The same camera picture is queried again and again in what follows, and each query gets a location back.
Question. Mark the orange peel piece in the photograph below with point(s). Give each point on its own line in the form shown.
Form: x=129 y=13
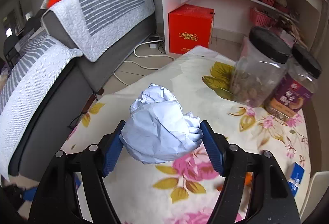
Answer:
x=248 y=181

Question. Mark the white plastic trash bin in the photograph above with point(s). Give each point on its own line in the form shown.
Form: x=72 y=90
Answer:
x=316 y=190

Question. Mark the striped quilted sofa cover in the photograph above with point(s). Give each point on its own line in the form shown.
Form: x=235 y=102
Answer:
x=97 y=15

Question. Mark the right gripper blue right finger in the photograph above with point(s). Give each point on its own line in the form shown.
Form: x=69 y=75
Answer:
x=271 y=200

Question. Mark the purple label nut jar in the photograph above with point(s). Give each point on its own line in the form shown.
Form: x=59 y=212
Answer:
x=297 y=86

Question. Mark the white paper ball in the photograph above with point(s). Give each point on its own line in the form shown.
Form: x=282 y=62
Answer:
x=157 y=130

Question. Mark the pink basket under shelf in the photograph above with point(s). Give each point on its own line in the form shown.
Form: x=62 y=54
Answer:
x=259 y=18

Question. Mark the clear jar black lid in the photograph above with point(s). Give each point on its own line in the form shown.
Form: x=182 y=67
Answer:
x=260 y=67

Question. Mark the blue biscuit box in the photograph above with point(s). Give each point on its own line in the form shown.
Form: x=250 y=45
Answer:
x=295 y=178

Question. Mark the red cardboard gift box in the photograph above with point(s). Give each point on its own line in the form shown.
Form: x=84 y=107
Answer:
x=189 y=26

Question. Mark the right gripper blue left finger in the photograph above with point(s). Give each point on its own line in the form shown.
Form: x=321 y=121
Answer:
x=56 y=197

